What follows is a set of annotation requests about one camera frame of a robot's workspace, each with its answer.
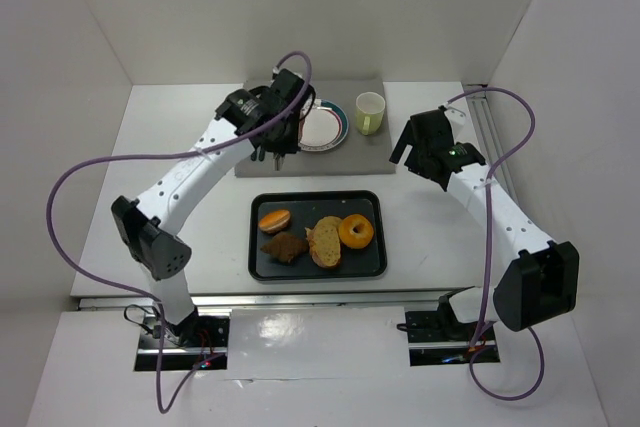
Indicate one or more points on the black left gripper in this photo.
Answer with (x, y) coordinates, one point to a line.
(275, 145)

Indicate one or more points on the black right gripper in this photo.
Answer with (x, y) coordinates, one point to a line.
(417, 145)

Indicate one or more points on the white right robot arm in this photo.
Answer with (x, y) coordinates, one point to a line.
(533, 278)

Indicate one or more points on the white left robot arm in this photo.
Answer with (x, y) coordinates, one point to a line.
(149, 225)

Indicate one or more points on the large seeded bread slice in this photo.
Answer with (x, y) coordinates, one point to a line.
(324, 242)

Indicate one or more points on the dark brown bread piece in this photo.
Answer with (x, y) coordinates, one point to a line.
(285, 247)

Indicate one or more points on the pale green mug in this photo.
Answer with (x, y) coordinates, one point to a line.
(370, 111)

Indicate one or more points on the grey placemat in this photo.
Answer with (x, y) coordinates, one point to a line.
(356, 155)

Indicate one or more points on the white plate with coloured rim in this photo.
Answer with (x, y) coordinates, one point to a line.
(325, 127)

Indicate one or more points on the orange bagel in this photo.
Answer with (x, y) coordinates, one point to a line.
(355, 231)

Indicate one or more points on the glazed round bun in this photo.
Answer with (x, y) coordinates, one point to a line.
(275, 221)

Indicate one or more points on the black rectangular tray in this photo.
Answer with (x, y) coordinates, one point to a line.
(306, 209)

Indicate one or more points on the aluminium rail at right wall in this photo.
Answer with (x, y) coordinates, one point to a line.
(488, 138)

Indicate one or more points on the aluminium rail at front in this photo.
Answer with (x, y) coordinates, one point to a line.
(321, 298)

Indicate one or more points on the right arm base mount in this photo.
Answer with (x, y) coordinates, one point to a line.
(436, 338)

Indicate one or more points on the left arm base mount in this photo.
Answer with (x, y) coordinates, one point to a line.
(205, 346)

